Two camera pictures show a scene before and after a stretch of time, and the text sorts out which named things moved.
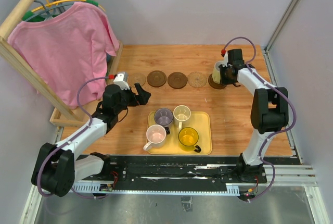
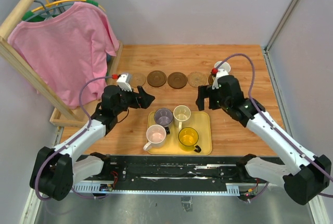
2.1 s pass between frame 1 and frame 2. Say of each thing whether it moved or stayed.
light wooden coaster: stayed
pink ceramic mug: stayed
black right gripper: moved
